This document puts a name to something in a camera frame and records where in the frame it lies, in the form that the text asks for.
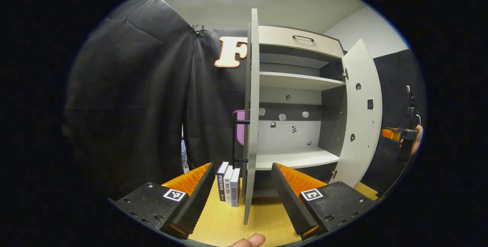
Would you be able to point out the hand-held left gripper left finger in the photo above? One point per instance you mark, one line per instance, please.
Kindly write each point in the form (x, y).
(194, 201)

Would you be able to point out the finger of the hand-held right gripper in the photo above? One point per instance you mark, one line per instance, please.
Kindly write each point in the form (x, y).
(389, 133)

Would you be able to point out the white cabinet door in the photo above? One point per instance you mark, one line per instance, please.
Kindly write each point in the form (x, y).
(360, 125)
(251, 87)

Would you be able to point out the light blue book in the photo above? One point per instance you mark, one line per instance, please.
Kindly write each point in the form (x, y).
(235, 190)

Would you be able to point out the black metal bookend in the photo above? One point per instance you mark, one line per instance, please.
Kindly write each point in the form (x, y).
(233, 140)

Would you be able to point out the black cloth clip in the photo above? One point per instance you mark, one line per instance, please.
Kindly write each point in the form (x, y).
(194, 29)
(202, 29)

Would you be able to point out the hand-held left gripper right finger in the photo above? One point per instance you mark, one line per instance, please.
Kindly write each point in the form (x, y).
(291, 201)

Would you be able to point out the white book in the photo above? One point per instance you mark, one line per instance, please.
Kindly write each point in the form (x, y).
(228, 190)

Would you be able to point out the white cabinet drawer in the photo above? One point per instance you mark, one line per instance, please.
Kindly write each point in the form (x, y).
(278, 37)

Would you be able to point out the white cabinet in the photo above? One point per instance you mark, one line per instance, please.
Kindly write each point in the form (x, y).
(289, 136)

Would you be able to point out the dark blue book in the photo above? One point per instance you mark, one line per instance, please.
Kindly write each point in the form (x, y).
(221, 184)

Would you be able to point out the short white cabinet shelf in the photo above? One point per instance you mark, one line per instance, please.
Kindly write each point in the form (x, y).
(286, 60)

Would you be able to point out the metal door hinge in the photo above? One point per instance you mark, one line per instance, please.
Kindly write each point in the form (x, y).
(344, 74)
(334, 174)

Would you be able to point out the black backdrop cloth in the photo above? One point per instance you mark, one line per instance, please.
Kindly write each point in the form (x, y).
(133, 106)

